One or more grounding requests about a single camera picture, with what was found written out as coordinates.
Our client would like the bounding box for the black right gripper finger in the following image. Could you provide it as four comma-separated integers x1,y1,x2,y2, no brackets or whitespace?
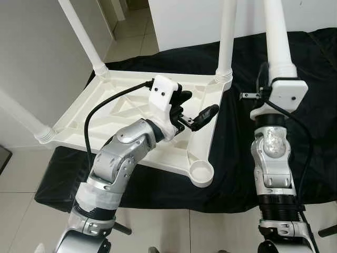
257,62,270,90

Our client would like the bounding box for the white plastic table leg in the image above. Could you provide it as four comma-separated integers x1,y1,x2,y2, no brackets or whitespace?
262,0,298,81
0,89,56,144
215,0,239,84
57,0,110,79

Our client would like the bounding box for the white plastic table top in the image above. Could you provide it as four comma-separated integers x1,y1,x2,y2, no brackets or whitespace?
34,69,233,188

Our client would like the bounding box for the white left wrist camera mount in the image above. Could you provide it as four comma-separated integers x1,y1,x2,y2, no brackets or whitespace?
149,75,181,140

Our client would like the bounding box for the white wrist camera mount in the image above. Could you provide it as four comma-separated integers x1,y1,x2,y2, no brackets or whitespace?
149,75,181,140
250,78,310,123

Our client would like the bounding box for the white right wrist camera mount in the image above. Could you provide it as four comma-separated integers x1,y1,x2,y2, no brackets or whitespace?
250,78,310,123

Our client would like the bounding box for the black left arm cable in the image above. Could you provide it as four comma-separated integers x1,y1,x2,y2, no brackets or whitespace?
83,80,154,159

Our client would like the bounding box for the white door frame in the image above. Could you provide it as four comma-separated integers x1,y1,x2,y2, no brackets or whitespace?
100,0,128,23

